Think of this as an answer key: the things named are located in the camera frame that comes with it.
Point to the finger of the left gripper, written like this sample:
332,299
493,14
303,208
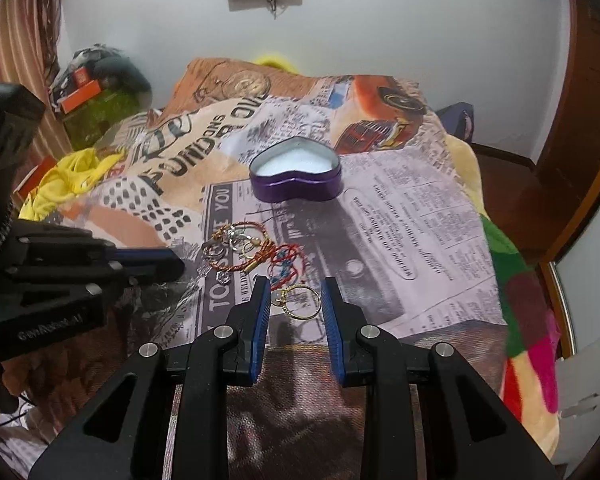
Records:
146,266

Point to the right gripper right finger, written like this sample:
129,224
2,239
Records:
428,411

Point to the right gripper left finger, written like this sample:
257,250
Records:
165,408

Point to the silver rings cluster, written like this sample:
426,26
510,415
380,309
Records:
229,250

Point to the purple heart-shaped tin box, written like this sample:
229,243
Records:
296,169

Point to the colourful fleece blanket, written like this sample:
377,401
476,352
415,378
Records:
529,388

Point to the yellow cloth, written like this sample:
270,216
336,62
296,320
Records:
74,175

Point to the white wardrobe sliding door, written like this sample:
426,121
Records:
578,377

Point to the clutter pile with orange box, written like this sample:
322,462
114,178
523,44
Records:
99,87

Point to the newspaper print blanket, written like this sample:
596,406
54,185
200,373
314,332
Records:
403,240

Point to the brown wooden door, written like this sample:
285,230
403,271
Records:
532,202

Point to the yellow pillow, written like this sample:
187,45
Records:
276,61

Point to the striped brown curtain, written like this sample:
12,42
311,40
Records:
29,31

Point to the dark blue bag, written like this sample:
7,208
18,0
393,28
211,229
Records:
458,119

